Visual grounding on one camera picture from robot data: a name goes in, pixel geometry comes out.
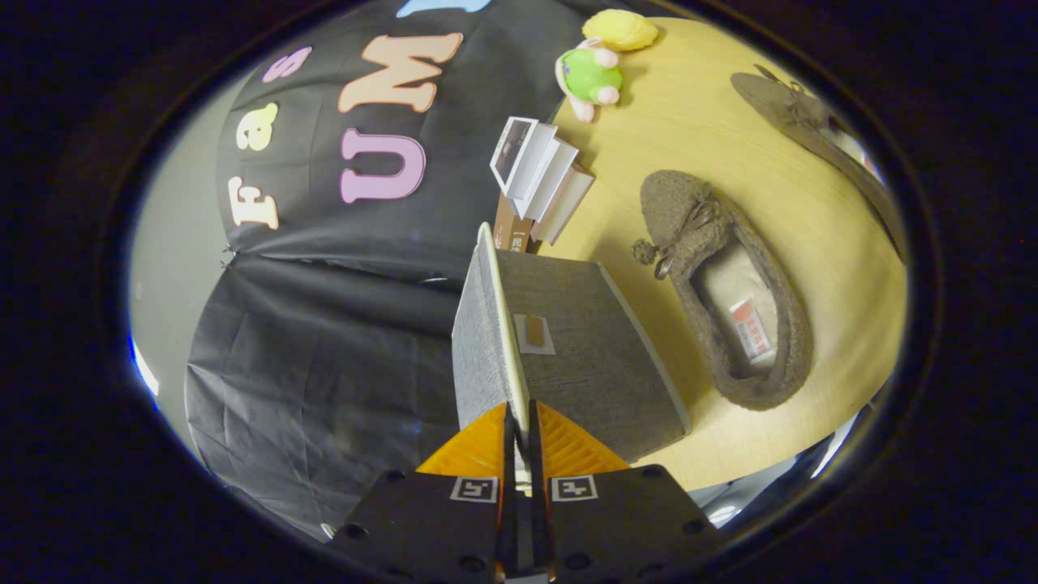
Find grey fabric storage box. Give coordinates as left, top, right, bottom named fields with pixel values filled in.
left=451, top=221, right=692, bottom=463

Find person's blue trousers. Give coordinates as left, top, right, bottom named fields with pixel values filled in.
left=730, top=430, right=860, bottom=524

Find brown flat book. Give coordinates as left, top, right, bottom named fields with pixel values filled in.
left=492, top=195, right=544, bottom=254

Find green and pink plush toy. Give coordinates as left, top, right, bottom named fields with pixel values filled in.
left=555, top=38, right=625, bottom=124

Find yellow plush cushion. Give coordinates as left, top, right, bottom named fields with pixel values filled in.
left=581, top=8, right=659, bottom=52

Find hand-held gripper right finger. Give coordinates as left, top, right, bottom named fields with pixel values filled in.
left=527, top=400, right=723, bottom=584

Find brown fluffy shoe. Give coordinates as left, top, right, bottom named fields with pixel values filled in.
left=730, top=65, right=909, bottom=264
left=633, top=169, right=814, bottom=410

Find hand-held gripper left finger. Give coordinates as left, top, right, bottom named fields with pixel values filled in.
left=324, top=401, right=520, bottom=584

